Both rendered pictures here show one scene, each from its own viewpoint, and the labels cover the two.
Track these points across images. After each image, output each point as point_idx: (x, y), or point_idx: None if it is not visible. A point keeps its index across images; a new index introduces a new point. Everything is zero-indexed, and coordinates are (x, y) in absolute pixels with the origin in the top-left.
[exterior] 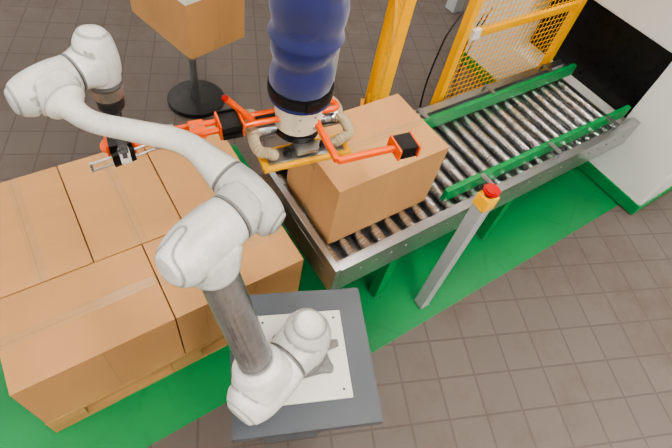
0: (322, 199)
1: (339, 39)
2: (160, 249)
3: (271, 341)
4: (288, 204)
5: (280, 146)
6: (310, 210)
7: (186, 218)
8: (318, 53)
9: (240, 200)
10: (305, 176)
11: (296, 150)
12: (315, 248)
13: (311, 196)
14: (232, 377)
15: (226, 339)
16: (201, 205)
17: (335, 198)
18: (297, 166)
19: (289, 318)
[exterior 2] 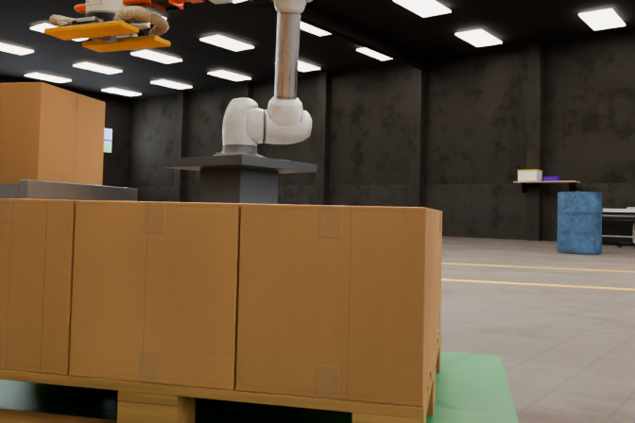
0: (90, 139)
1: None
2: None
3: (263, 116)
4: (78, 188)
5: (135, 37)
6: (77, 182)
7: None
8: None
9: None
10: (67, 135)
11: (137, 34)
12: (116, 197)
13: (77, 156)
14: (300, 109)
15: (298, 63)
16: None
17: (102, 116)
18: (54, 135)
19: (246, 102)
